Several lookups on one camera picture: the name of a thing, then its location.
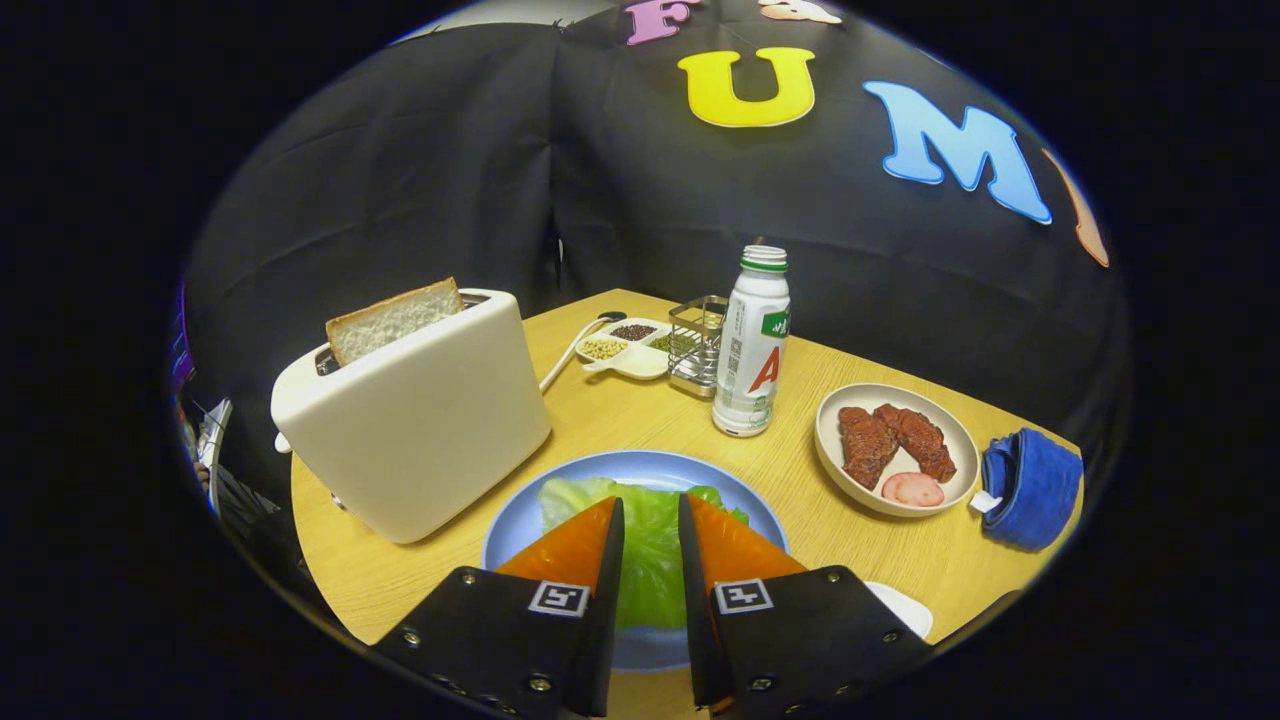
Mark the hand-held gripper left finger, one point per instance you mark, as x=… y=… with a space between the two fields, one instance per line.
x=608 y=620

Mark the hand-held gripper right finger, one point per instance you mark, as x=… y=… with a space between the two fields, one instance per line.
x=692 y=620

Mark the green lettuce leaf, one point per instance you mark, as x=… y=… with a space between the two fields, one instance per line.
x=650 y=550

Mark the toasted bread slice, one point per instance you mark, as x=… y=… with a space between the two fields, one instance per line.
x=390 y=320

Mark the blue plate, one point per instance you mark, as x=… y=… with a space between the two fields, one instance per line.
x=520 y=530

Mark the white plate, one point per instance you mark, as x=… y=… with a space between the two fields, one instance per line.
x=905 y=608

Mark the brown meat piece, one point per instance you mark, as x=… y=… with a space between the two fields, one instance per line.
x=865 y=445
x=920 y=440

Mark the pink ham slice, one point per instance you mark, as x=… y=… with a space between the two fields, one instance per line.
x=912 y=489

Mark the white divided condiment dish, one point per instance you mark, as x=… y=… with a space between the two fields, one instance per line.
x=640 y=360

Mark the white toaster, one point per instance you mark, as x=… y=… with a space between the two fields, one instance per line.
x=420 y=430

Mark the white drink bottle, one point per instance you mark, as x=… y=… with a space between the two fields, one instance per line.
x=750 y=350

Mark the beige plate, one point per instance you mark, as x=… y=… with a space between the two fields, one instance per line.
x=965 y=440

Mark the blue towel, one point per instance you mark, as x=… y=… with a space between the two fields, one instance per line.
x=1040 y=490

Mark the black backdrop cloth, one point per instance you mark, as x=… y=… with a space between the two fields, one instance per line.
x=400 y=200

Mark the white metal frame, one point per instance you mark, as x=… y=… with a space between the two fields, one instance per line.
x=214 y=440

